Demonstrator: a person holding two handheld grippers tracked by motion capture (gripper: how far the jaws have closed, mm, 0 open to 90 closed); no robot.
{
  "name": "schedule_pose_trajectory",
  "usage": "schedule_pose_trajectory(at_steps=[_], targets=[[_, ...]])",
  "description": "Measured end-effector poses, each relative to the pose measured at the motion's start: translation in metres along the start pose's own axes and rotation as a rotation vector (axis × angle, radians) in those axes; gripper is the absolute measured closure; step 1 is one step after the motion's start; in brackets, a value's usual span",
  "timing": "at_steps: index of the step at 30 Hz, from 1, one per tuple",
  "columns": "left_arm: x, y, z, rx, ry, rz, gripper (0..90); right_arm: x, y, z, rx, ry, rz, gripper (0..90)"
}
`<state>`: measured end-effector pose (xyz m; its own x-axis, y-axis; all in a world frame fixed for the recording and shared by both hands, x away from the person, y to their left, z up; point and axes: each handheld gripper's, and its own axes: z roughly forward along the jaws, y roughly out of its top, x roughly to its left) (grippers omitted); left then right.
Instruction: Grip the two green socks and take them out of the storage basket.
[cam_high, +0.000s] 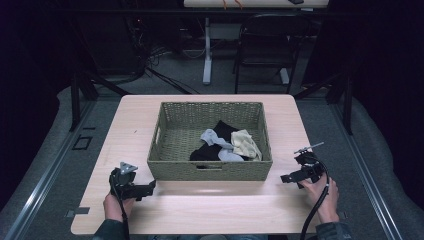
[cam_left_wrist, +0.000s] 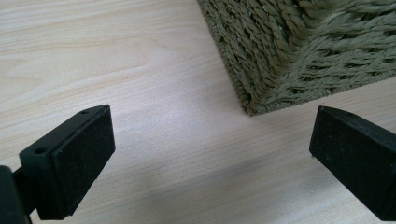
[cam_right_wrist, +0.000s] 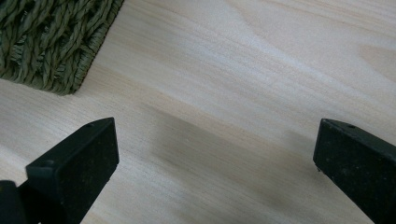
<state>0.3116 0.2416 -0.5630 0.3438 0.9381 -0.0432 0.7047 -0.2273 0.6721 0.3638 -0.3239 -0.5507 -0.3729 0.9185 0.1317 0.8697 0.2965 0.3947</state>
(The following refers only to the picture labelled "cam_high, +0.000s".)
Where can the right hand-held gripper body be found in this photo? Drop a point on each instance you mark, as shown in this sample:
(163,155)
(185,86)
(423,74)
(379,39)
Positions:
(311,166)

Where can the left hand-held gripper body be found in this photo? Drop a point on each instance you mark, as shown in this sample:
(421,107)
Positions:
(124,181)

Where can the green woven basket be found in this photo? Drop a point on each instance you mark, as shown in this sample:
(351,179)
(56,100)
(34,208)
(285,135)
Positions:
(173,146)

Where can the cream sock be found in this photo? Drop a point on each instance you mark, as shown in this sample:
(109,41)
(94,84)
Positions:
(245,143)

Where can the black sock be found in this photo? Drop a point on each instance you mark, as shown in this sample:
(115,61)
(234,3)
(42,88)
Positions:
(213,150)

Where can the light blue sock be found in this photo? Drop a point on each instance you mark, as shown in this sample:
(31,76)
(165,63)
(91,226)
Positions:
(216,140)

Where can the person's left hand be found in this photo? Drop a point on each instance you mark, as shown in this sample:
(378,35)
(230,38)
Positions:
(113,206)

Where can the person's right hand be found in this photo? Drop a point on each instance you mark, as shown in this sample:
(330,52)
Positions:
(325,200)

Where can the black metal stand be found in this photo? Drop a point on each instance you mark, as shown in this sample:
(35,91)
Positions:
(75,100)
(348,106)

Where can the black folding chair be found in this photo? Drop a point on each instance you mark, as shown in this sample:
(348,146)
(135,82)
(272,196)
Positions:
(266,43)

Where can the white-legged desk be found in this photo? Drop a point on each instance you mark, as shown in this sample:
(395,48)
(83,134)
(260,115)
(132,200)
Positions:
(207,60)

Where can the dark device on desk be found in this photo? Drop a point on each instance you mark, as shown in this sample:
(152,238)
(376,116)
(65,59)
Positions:
(296,1)

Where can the aluminium floor rail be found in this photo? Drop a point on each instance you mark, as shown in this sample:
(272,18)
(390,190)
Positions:
(366,173)
(50,176)

